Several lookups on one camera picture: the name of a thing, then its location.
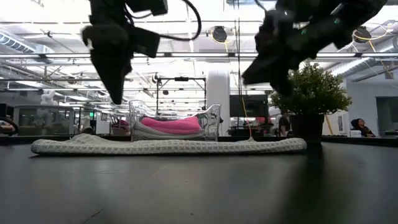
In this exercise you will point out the green potted plant black pot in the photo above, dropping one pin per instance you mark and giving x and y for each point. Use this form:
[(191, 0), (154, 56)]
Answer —
[(314, 90)]

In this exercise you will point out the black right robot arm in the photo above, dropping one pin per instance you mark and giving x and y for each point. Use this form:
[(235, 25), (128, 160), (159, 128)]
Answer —
[(342, 18)]

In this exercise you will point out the pink fluffy microfiber towel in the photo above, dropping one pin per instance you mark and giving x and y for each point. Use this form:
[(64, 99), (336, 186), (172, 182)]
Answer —
[(171, 122)]

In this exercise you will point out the clear plastic bin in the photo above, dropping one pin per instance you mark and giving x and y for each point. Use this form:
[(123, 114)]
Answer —
[(214, 121)]

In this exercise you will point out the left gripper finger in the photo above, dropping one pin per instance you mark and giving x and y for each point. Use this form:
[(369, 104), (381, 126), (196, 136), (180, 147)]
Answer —
[(113, 77), (128, 71)]

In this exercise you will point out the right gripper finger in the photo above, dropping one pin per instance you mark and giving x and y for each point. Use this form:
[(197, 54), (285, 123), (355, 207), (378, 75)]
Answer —
[(283, 87), (267, 73)]

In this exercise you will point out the small white container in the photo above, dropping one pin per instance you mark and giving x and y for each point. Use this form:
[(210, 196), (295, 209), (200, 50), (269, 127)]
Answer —
[(355, 133)]

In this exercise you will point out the glass-walled enclosure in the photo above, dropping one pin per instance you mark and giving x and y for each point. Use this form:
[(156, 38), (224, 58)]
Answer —
[(43, 119)]

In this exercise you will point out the white figure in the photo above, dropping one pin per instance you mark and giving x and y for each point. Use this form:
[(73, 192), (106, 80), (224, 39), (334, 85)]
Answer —
[(48, 98)]

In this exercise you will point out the black monitor screen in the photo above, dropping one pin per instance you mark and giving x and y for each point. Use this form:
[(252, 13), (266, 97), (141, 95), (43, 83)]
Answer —
[(248, 105)]

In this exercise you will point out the white waffle microfiber towel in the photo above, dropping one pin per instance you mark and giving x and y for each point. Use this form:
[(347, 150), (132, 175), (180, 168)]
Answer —
[(155, 147)]

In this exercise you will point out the silver air duct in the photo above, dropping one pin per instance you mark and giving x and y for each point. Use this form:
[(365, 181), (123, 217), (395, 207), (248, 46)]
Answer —
[(367, 60), (15, 43)]

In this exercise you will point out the black metal frame rig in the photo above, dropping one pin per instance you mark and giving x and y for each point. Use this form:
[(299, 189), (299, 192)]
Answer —
[(181, 79)]

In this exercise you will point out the person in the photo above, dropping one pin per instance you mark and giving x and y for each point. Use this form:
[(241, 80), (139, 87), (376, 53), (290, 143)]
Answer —
[(283, 124), (360, 124)]

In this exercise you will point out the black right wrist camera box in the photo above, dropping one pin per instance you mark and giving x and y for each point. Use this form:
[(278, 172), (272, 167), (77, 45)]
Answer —
[(269, 28)]

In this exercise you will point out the grey smooth microfiber towel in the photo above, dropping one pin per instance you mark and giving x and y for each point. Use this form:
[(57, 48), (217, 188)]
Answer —
[(155, 136)]

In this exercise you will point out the white round column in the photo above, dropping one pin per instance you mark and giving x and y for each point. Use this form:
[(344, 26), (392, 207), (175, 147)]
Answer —
[(217, 90)]

